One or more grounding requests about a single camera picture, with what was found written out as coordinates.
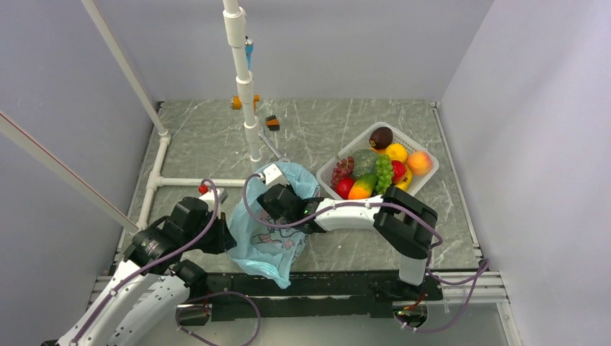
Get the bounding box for white pvc pipe frame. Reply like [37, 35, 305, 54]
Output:
[1, 1, 262, 234]

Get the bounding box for green fake grapes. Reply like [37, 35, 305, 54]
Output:
[374, 154, 394, 195]

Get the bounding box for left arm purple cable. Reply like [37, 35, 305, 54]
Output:
[68, 178, 262, 346]

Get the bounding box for orange fake fruit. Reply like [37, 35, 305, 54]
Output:
[347, 173, 378, 200]

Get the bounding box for wrist white camera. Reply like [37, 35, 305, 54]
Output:
[261, 164, 290, 189]
[198, 185, 228, 213]

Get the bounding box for blue handled tool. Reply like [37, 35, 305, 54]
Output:
[244, 35, 254, 71]

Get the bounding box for light blue plastic bag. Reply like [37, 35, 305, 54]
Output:
[228, 178, 308, 289]

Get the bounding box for white plastic basket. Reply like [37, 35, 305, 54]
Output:
[316, 122, 440, 199]

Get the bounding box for red fake pomegranate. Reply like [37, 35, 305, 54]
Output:
[391, 160, 407, 184]

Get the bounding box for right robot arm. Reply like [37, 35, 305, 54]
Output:
[257, 184, 438, 299]

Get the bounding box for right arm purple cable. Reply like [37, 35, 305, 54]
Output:
[241, 172, 491, 334]

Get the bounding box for yellow fake banana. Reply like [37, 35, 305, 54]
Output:
[394, 168, 413, 191]

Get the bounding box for yellow fake lemon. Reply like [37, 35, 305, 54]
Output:
[385, 143, 409, 162]

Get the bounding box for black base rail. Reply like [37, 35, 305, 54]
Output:
[186, 270, 443, 321]

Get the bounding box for orange black small brush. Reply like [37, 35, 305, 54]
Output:
[264, 115, 280, 132]

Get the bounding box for silver wrench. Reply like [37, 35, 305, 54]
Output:
[259, 129, 291, 162]

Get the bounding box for fake peach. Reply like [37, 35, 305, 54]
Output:
[406, 151, 434, 176]

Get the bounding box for green fake melon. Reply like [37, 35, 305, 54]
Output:
[351, 149, 379, 179]

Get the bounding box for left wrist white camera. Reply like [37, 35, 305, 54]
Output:
[198, 185, 228, 213]

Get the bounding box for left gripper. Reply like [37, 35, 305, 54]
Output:
[183, 211, 237, 254]

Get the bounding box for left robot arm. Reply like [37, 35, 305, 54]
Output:
[44, 192, 236, 345]

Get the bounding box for red fake apple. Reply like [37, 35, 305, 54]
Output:
[334, 177, 355, 200]

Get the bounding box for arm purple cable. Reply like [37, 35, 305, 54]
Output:
[68, 178, 262, 346]
[241, 172, 491, 334]

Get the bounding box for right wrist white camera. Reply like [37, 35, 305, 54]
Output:
[261, 164, 290, 189]

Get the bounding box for light red fake grapes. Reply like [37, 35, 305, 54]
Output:
[330, 156, 354, 188]

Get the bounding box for dark brown fake fruit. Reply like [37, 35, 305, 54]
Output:
[369, 126, 394, 151]

